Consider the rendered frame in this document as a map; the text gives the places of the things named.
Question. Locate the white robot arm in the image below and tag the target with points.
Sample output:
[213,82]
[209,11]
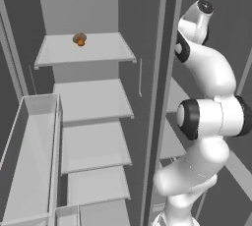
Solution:
[213,72]

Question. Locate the grey fridge shelf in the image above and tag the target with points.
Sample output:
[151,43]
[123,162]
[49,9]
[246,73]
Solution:
[170,143]
[176,97]

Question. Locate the wide grey freezer shelf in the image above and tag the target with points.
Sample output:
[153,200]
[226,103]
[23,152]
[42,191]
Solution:
[92,50]

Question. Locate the brown orange frozen fish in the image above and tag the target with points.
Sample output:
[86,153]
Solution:
[80,39]

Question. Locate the grey fridge freezer cabinet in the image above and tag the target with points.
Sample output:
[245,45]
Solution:
[139,23]

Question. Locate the grey freezer door bin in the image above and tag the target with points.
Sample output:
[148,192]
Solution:
[31,158]

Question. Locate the grey freezer drawer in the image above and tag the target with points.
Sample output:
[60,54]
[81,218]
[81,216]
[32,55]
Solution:
[101,215]

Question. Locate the grey freezer door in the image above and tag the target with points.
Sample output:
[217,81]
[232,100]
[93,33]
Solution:
[6,82]

